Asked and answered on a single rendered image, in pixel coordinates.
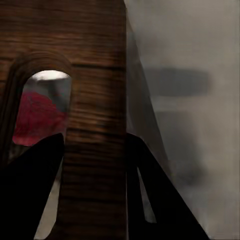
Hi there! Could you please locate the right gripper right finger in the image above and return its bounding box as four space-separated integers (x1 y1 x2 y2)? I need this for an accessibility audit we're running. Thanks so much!
125 133 210 240

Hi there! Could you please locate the cutting board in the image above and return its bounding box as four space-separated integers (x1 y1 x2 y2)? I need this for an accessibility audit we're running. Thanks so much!
0 0 127 240

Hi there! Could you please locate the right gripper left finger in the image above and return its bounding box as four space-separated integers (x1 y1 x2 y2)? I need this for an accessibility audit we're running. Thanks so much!
0 133 65 240

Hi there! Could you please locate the vidalia onion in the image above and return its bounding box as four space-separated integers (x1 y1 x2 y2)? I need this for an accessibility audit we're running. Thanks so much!
11 90 68 147

